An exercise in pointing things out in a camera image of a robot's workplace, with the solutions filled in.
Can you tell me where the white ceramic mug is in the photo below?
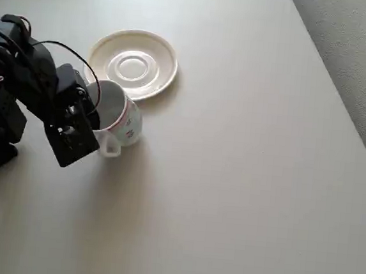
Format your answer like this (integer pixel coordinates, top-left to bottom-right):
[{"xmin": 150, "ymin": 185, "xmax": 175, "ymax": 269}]
[{"xmin": 80, "ymin": 77, "xmax": 146, "ymax": 162}]

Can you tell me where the cream ceramic saucer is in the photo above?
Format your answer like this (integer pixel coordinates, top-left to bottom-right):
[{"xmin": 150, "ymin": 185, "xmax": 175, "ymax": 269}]
[{"xmin": 80, "ymin": 24, "xmax": 182, "ymax": 105}]

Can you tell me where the long black and red cable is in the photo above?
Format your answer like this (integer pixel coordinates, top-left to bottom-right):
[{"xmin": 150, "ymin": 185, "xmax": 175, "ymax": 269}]
[{"xmin": 24, "ymin": 38, "xmax": 107, "ymax": 118}]

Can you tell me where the short black cable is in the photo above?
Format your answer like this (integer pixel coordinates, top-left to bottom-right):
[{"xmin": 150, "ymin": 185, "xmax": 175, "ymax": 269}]
[{"xmin": 17, "ymin": 15, "xmax": 33, "ymax": 40}]

